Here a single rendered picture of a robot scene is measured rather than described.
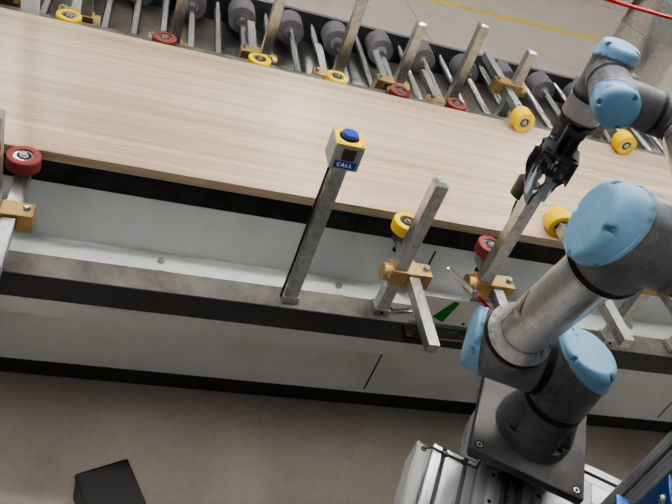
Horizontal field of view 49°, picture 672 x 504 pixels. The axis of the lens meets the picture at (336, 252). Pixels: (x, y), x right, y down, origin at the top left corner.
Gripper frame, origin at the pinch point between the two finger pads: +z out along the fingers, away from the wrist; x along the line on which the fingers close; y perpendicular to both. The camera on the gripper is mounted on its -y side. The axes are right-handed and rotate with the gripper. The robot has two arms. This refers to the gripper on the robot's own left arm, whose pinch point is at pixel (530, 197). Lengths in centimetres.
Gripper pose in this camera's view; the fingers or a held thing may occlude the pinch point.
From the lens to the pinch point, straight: 158.3
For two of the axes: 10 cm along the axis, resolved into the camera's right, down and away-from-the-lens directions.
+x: 9.1, 4.2, -0.6
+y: -2.9, 5.3, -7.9
